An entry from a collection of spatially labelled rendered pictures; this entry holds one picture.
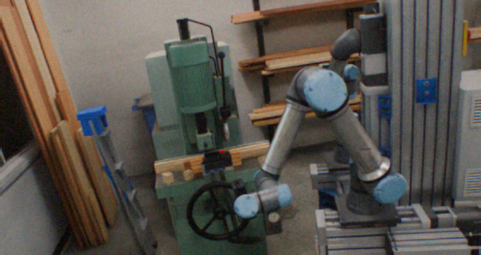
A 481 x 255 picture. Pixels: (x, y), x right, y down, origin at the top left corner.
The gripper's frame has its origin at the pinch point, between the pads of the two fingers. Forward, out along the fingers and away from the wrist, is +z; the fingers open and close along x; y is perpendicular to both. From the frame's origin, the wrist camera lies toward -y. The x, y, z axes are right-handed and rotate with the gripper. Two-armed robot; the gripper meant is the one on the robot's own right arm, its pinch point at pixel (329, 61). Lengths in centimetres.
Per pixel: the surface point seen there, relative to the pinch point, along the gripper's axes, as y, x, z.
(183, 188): 23, -102, -70
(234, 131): 14, -71, -36
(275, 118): 67, -23, 133
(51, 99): -23, -202, 73
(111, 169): 26, -155, 2
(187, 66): -29, -83, -61
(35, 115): -19, -204, 38
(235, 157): 19, -74, -60
